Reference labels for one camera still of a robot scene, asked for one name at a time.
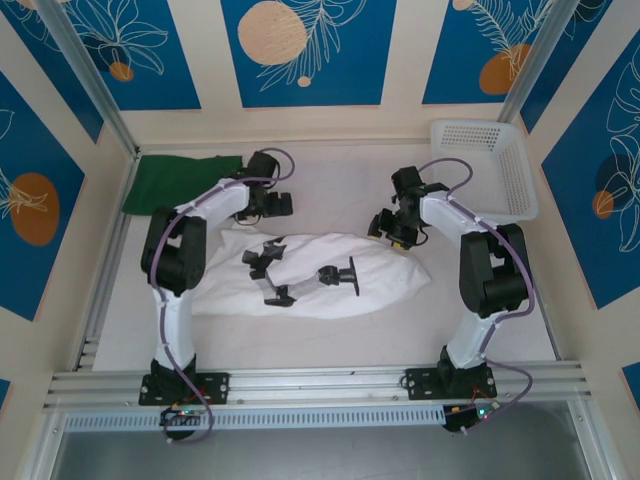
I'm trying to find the aluminium frame rail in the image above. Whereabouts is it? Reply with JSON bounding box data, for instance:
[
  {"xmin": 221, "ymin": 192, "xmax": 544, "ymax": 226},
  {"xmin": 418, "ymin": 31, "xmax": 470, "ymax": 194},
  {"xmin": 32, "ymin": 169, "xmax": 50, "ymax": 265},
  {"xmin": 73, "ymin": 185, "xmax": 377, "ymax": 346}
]
[{"xmin": 42, "ymin": 362, "xmax": 586, "ymax": 411}]

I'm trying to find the folded green t-shirt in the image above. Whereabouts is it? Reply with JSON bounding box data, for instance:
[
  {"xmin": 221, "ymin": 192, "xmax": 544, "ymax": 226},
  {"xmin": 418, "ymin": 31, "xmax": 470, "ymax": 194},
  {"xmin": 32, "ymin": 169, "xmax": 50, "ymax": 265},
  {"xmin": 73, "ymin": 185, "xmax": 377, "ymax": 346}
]
[{"xmin": 122, "ymin": 154, "xmax": 246, "ymax": 217}]

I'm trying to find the blue floral wall panel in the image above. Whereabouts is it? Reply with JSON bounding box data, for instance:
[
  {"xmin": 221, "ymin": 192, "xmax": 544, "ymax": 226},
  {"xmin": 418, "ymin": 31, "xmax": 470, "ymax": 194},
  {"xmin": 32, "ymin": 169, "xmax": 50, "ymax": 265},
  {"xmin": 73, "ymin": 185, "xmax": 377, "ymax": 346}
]
[
  {"xmin": 0, "ymin": 0, "xmax": 105, "ymax": 145},
  {"xmin": 221, "ymin": 0, "xmax": 399, "ymax": 108},
  {"xmin": 422, "ymin": 0, "xmax": 554, "ymax": 106},
  {"xmin": 49, "ymin": 0, "xmax": 202, "ymax": 112},
  {"xmin": 541, "ymin": 49, "xmax": 640, "ymax": 310},
  {"xmin": 0, "ymin": 69, "xmax": 86, "ymax": 322},
  {"xmin": 519, "ymin": 0, "xmax": 619, "ymax": 134}
]

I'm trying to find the aluminium corner post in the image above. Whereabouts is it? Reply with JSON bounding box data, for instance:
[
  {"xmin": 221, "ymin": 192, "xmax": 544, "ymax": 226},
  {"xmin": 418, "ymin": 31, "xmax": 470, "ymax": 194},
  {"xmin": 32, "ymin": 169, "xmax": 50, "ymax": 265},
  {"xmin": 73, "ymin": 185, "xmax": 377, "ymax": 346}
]
[
  {"xmin": 37, "ymin": 0, "xmax": 142, "ymax": 157},
  {"xmin": 497, "ymin": 0, "xmax": 569, "ymax": 126}
]

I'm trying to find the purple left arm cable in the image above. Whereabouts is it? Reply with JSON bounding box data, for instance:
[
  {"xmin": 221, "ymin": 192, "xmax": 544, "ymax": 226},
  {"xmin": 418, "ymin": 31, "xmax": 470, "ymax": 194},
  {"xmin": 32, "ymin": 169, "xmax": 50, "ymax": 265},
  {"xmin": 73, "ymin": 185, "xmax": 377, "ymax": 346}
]
[{"xmin": 149, "ymin": 147, "xmax": 296, "ymax": 446}]

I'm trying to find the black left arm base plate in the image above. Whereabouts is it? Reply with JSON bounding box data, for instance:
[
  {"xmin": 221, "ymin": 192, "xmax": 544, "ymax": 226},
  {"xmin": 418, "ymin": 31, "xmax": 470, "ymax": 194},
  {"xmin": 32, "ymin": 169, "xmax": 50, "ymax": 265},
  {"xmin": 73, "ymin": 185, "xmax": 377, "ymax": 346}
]
[{"xmin": 138, "ymin": 370, "xmax": 231, "ymax": 406}]

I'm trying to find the white slotted cable duct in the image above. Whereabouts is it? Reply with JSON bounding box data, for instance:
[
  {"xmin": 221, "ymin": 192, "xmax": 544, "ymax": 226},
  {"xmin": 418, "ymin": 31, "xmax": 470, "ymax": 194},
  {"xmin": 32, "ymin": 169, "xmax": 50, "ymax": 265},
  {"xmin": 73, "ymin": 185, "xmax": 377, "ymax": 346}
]
[{"xmin": 62, "ymin": 404, "xmax": 449, "ymax": 434}]

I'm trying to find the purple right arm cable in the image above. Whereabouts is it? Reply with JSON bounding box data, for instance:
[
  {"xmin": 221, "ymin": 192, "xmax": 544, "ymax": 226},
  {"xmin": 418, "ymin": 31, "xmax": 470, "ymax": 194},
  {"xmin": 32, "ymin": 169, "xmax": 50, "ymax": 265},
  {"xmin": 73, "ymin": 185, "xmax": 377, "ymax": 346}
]
[{"xmin": 419, "ymin": 157, "xmax": 539, "ymax": 436}]

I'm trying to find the white plastic basket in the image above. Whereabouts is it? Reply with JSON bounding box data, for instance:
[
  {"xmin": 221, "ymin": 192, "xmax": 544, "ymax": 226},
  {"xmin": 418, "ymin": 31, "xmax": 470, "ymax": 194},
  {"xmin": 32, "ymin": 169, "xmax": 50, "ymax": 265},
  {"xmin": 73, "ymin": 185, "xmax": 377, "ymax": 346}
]
[{"xmin": 429, "ymin": 118, "xmax": 540, "ymax": 221}]

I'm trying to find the white t-shirt with robot print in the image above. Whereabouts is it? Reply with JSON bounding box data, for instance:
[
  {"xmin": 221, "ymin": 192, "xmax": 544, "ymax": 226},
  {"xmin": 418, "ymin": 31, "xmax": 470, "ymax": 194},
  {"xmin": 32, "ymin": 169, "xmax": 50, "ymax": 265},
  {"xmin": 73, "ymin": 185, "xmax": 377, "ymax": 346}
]
[{"xmin": 192, "ymin": 227, "xmax": 432, "ymax": 321}]

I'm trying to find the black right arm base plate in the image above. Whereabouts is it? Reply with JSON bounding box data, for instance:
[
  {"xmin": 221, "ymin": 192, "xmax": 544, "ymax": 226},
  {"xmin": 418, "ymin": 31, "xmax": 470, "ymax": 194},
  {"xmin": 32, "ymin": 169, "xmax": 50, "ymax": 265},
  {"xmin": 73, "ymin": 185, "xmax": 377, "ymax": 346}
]
[{"xmin": 404, "ymin": 367, "xmax": 499, "ymax": 401}]

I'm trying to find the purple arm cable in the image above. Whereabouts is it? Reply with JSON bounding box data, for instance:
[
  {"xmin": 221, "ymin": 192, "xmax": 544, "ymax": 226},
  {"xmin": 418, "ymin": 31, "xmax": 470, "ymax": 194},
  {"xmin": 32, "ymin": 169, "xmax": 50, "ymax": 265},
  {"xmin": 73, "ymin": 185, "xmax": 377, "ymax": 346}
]
[
  {"xmin": 419, "ymin": 157, "xmax": 539, "ymax": 436},
  {"xmin": 149, "ymin": 147, "xmax": 296, "ymax": 446}
]

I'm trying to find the aluminium side rail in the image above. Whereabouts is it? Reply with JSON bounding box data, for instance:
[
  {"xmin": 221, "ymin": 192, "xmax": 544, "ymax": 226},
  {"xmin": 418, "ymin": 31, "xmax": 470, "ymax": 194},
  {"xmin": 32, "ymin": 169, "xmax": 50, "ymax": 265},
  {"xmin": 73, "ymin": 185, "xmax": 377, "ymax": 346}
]
[{"xmin": 74, "ymin": 209, "xmax": 132, "ymax": 372}]

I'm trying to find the grey metal panel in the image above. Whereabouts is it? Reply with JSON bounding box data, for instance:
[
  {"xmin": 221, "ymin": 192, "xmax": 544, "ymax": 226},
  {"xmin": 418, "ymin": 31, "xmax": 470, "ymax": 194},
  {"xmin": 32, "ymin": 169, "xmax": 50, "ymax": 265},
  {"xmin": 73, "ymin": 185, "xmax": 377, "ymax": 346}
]
[{"xmin": 49, "ymin": 429, "xmax": 601, "ymax": 480}]

